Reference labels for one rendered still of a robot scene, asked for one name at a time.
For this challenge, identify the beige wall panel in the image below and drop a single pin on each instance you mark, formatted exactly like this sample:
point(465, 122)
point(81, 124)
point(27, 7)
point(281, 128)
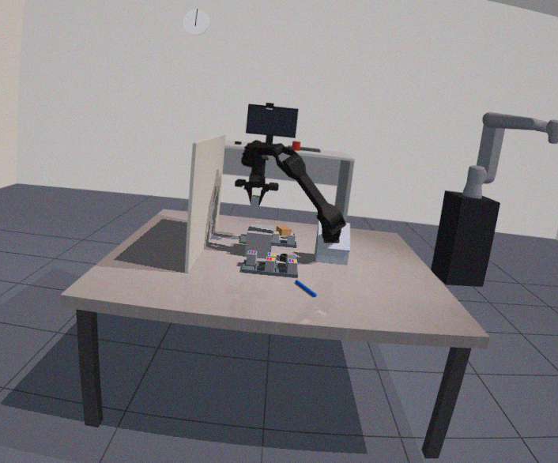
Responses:
point(206, 174)

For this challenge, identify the blue thin rod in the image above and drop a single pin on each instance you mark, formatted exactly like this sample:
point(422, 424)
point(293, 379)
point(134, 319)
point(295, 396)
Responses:
point(305, 288)

